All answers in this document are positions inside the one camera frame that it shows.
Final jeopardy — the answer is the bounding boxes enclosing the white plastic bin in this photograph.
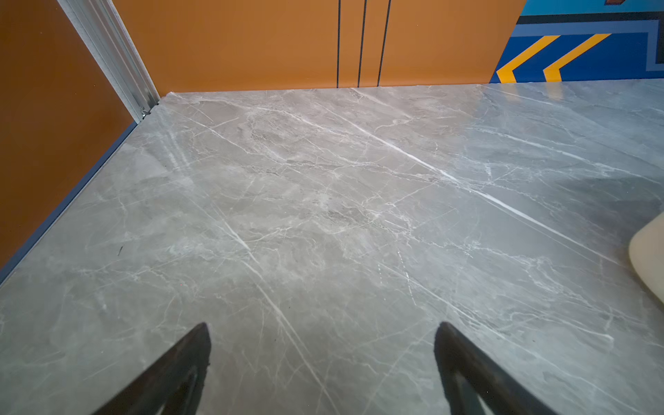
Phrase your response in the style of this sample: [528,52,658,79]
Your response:
[629,213,664,303]

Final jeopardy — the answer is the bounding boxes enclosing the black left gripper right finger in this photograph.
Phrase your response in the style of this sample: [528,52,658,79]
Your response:
[434,322,554,414]

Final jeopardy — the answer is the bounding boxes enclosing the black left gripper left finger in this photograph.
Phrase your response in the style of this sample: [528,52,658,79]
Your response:
[95,323,211,414]

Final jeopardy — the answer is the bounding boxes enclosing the aluminium corner frame post left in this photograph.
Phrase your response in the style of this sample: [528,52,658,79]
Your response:
[58,0,160,124]

